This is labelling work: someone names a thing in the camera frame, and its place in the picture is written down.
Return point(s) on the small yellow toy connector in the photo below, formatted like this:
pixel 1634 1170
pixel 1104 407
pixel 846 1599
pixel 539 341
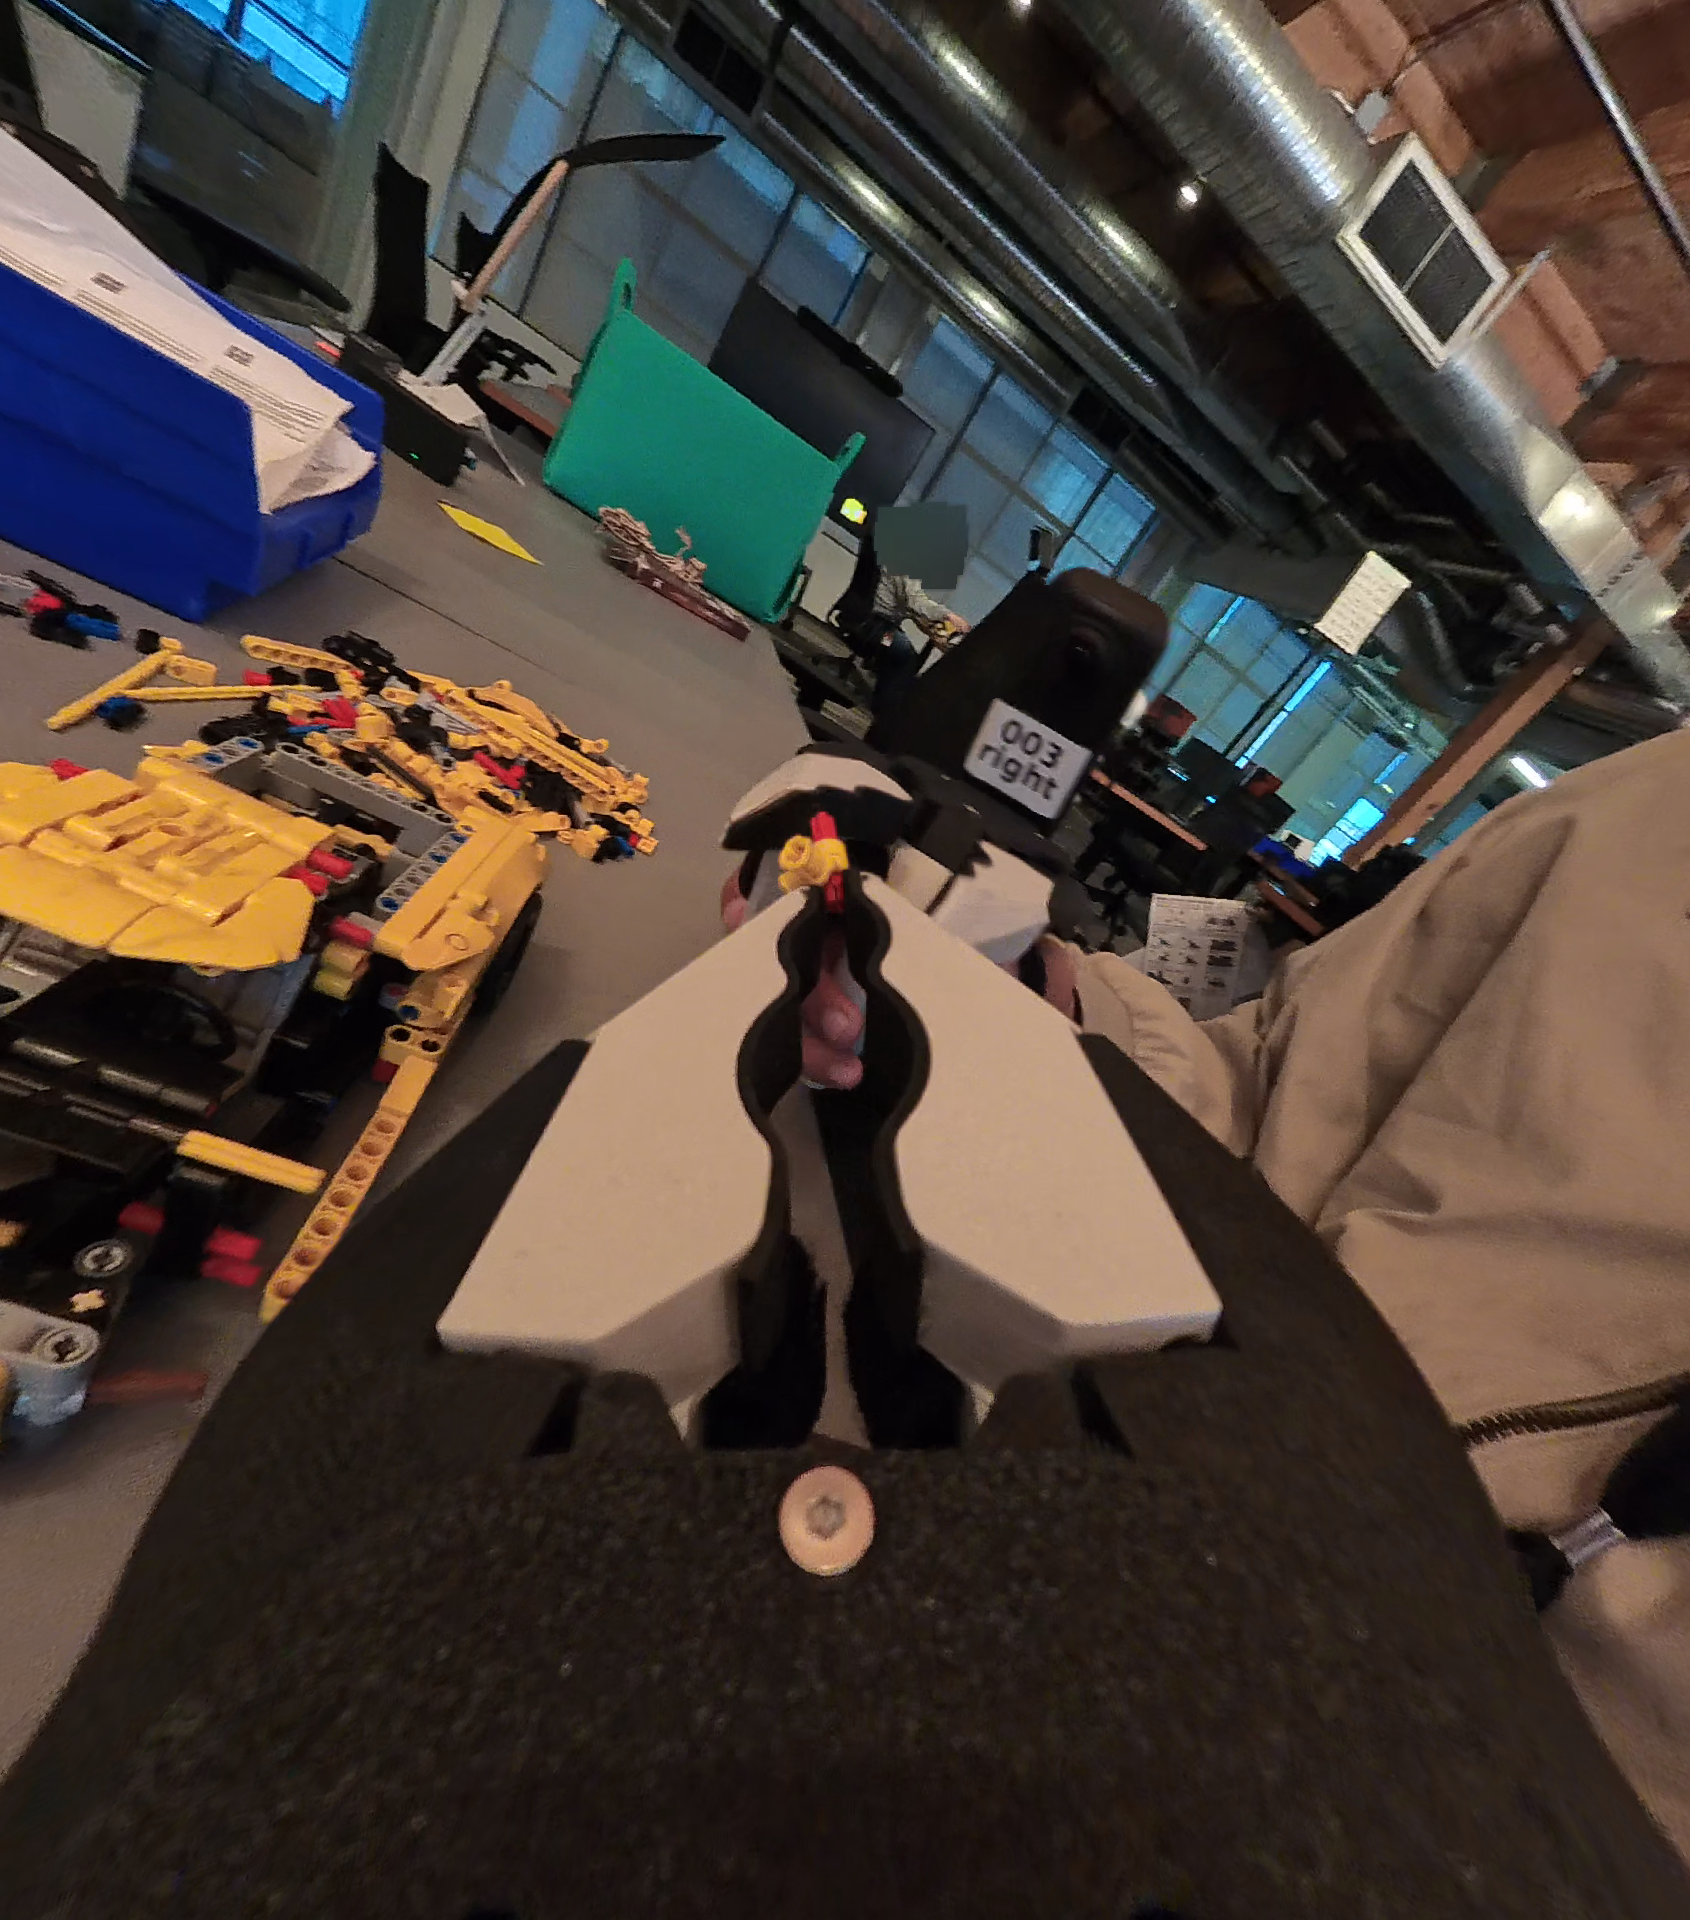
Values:
pixel 816 863

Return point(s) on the black office chair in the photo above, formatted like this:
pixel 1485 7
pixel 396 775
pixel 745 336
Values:
pixel 1010 646

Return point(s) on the pile of small toy pieces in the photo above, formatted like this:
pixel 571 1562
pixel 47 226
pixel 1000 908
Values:
pixel 459 724

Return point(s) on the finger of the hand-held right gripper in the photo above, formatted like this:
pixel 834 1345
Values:
pixel 816 797
pixel 978 900

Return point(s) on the grey desk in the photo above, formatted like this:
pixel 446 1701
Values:
pixel 637 900

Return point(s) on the white papers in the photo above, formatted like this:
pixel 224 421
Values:
pixel 99 271

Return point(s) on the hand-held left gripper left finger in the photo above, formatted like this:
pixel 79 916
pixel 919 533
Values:
pixel 637 1188

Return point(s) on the white ceiling air vent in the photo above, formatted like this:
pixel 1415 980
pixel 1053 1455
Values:
pixel 1421 246

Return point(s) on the person's right forearm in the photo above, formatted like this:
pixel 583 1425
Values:
pixel 1206 1079

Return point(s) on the brown sculpted model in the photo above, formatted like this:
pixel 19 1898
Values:
pixel 673 572

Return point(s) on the black monitor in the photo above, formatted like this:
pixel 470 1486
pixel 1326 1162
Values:
pixel 816 394

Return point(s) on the blue plastic bin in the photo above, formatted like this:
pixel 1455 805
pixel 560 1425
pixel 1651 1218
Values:
pixel 68 450

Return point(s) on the yellow toy car chassis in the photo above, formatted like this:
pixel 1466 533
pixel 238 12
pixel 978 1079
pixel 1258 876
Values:
pixel 158 900

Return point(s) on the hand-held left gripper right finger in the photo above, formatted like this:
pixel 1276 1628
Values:
pixel 1056 1188

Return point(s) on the silver ventilation duct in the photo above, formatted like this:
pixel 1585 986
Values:
pixel 1326 240

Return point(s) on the person's right hand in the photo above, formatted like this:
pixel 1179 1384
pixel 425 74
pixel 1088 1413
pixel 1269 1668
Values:
pixel 838 1035

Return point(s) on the yellow sticky note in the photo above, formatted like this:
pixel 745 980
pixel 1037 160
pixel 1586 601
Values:
pixel 490 537

